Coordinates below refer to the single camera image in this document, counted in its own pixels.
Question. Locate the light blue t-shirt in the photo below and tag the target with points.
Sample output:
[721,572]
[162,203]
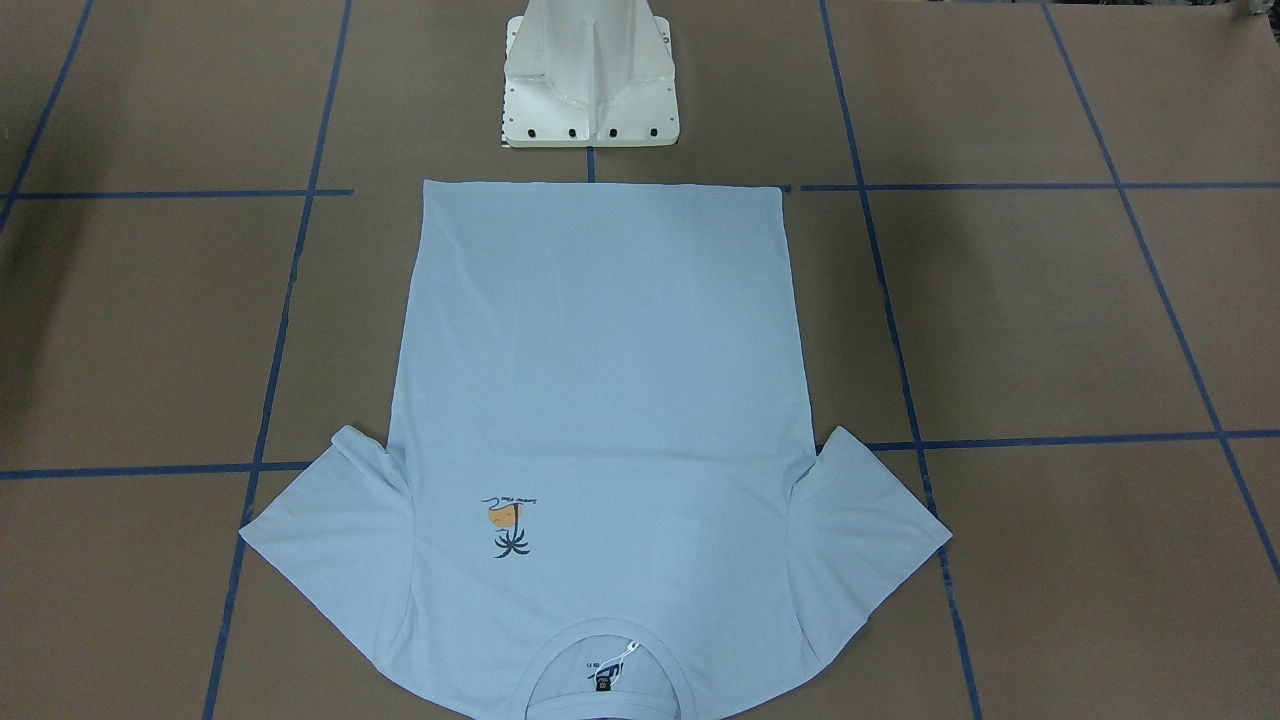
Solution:
[600,496]

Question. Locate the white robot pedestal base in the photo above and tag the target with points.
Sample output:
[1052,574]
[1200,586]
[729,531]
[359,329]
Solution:
[583,74]

